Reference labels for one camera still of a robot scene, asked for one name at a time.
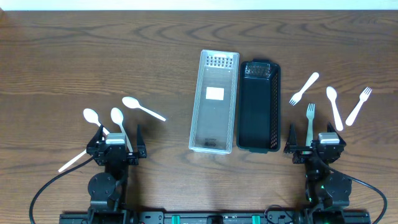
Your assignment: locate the clear plastic basket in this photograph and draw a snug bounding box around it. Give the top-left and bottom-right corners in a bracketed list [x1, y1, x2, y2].
[188, 50, 239, 154]

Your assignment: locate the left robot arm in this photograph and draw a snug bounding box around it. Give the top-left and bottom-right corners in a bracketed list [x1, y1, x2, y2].
[86, 126, 147, 212]

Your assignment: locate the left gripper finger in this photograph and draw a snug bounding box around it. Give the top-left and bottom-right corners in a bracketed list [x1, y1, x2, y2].
[137, 124, 146, 151]
[86, 125, 103, 149]

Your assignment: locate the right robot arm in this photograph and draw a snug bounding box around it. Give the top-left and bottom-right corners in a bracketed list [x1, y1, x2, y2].
[284, 123, 352, 213]

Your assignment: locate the pale green fork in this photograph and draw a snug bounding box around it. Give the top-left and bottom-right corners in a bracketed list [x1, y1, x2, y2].
[305, 103, 315, 146]

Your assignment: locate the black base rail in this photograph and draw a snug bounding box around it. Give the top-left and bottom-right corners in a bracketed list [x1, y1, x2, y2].
[59, 210, 371, 224]

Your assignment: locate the white fork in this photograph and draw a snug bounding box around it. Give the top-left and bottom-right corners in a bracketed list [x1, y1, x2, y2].
[345, 87, 372, 126]
[289, 72, 320, 106]

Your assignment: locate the black plastic basket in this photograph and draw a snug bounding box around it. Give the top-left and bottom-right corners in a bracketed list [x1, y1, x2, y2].
[236, 59, 281, 154]

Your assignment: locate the white spoon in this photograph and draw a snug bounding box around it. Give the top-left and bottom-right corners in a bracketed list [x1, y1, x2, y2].
[58, 149, 86, 173]
[83, 108, 101, 126]
[122, 96, 166, 121]
[111, 108, 133, 152]
[326, 86, 343, 131]

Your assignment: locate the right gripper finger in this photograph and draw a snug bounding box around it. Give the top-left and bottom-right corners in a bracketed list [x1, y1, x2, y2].
[285, 123, 297, 148]
[326, 122, 346, 145]

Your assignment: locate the white label sticker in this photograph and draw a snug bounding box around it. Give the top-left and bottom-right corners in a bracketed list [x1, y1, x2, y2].
[205, 86, 224, 101]

